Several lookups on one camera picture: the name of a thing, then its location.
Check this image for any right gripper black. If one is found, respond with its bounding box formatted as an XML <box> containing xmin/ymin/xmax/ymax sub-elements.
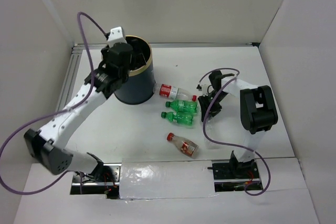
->
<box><xmin>198</xmin><ymin>91</ymin><xmax>228</xmax><ymax>121</ymax></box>

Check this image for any long clear bottle white cap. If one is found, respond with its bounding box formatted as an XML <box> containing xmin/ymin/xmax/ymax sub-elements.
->
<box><xmin>204</xmin><ymin>117</ymin><xmax>220</xmax><ymax>150</ymax></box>

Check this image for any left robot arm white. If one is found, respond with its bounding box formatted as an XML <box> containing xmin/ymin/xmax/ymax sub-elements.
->
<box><xmin>24</xmin><ymin>36</ymin><xmax>146</xmax><ymax>182</ymax></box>

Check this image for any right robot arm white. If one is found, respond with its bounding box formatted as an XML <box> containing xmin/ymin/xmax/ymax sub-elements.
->
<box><xmin>196</xmin><ymin>68</ymin><xmax>278</xmax><ymax>179</ymax></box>

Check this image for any dark blue round bin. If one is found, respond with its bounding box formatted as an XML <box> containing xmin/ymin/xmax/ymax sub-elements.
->
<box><xmin>114</xmin><ymin>35</ymin><xmax>155</xmax><ymax>105</ymax></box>

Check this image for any red label bottle near bin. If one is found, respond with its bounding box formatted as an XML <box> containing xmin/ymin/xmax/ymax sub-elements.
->
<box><xmin>154</xmin><ymin>83</ymin><xmax>197</xmax><ymax>101</ymax></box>

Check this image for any upper green bottle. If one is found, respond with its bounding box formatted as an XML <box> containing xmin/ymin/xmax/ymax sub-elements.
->
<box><xmin>165</xmin><ymin>100</ymin><xmax>197</xmax><ymax>114</ymax></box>

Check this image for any green bottle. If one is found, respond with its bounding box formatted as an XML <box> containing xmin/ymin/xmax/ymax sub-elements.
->
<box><xmin>161</xmin><ymin>112</ymin><xmax>194</xmax><ymax>126</ymax></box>
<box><xmin>165</xmin><ymin>100</ymin><xmax>197</xmax><ymax>114</ymax></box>

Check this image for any lower green bottle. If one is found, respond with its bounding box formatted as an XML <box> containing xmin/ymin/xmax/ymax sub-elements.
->
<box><xmin>161</xmin><ymin>112</ymin><xmax>194</xmax><ymax>126</ymax></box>

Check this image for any red cap bottle front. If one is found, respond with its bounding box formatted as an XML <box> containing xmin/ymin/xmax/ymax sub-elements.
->
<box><xmin>166</xmin><ymin>133</ymin><xmax>199</xmax><ymax>158</ymax></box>

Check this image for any white plastic sheet front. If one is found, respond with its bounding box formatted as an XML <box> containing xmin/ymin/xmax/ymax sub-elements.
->
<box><xmin>119</xmin><ymin>161</ymin><xmax>216</xmax><ymax>199</ymax></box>

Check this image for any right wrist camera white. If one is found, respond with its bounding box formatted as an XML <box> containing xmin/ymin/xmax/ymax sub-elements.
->
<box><xmin>196</xmin><ymin>83</ymin><xmax>207</xmax><ymax>93</ymax></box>

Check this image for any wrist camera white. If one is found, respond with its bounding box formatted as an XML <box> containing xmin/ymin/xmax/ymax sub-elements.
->
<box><xmin>196</xmin><ymin>83</ymin><xmax>207</xmax><ymax>93</ymax></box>
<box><xmin>107</xmin><ymin>26</ymin><xmax>127</xmax><ymax>48</ymax></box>

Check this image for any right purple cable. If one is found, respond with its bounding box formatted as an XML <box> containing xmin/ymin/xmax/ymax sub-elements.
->
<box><xmin>198</xmin><ymin>68</ymin><xmax>271</xmax><ymax>196</ymax></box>

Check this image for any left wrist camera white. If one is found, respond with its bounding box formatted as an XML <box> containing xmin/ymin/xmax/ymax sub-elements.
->
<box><xmin>107</xmin><ymin>26</ymin><xmax>127</xmax><ymax>48</ymax></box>

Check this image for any aluminium frame rail left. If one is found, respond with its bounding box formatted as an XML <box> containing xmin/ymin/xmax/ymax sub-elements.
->
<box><xmin>56</xmin><ymin>45</ymin><xmax>83</xmax><ymax>111</ymax></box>

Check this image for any aluminium frame rail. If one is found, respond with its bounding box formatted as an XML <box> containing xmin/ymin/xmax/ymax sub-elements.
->
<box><xmin>73</xmin><ymin>42</ymin><xmax>261</xmax><ymax>50</ymax></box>
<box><xmin>56</xmin><ymin>45</ymin><xmax>83</xmax><ymax>111</ymax></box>

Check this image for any aluminium frame rail back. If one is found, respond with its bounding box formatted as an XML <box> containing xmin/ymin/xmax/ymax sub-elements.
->
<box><xmin>73</xmin><ymin>42</ymin><xmax>261</xmax><ymax>50</ymax></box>

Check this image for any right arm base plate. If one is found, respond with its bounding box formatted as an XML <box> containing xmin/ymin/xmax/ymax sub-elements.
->
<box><xmin>207</xmin><ymin>160</ymin><xmax>263</xmax><ymax>193</ymax></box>

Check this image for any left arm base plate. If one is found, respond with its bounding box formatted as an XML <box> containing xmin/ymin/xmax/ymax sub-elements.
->
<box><xmin>70</xmin><ymin>163</ymin><xmax>122</xmax><ymax>199</ymax></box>

